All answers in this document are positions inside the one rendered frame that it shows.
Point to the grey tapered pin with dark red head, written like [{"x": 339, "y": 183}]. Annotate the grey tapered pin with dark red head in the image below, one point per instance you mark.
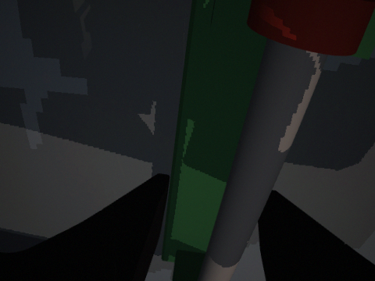
[{"x": 301, "y": 34}]

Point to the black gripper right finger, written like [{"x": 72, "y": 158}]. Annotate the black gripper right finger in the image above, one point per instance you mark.
[{"x": 295, "y": 247}]

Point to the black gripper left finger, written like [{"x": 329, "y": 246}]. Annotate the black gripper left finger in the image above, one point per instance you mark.
[{"x": 115, "y": 244}]

